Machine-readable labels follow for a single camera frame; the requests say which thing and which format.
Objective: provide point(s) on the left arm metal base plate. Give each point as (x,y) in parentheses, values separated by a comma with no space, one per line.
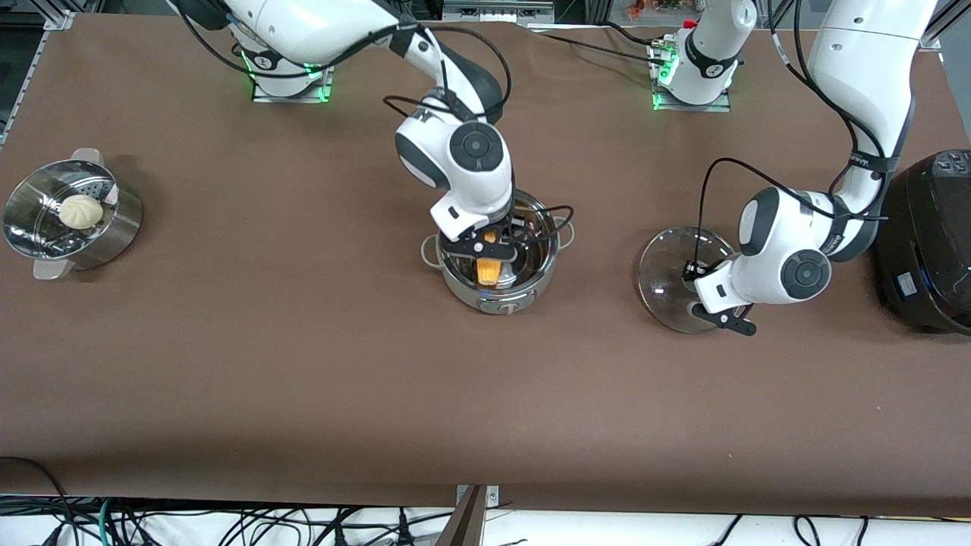
(721,106)

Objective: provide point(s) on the dark metal strut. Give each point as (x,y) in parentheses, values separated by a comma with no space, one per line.
(464,523)

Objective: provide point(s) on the white steamed bun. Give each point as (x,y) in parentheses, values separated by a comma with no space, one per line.
(81,211)

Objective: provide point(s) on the black rice cooker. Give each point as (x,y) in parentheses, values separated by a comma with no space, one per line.
(933,262)

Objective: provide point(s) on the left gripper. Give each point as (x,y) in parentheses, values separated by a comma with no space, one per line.
(692,271)

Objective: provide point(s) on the grey power strip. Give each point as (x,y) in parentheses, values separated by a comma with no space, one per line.
(497,10)

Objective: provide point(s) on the brown table cover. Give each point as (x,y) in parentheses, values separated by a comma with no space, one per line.
(303,394)

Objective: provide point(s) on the steel steamer pot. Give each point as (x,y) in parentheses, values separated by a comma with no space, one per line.
(114,227)

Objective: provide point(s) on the small metal table bracket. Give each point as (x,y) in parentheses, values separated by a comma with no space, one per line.
(493,496)

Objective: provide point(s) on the glass pot lid with knob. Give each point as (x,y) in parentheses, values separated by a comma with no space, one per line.
(667,273)

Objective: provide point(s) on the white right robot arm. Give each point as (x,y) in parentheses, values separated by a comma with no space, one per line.
(470,152)

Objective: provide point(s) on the aluminium frame profile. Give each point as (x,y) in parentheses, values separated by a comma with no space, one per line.
(59,15)

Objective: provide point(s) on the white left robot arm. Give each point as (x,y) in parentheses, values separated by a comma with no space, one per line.
(865,76)

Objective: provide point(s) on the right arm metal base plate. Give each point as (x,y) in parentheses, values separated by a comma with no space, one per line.
(292,95)

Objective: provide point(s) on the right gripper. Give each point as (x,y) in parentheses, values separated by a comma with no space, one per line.
(518,227)

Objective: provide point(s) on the yellow corn cob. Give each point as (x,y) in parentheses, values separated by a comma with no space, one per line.
(488,271)

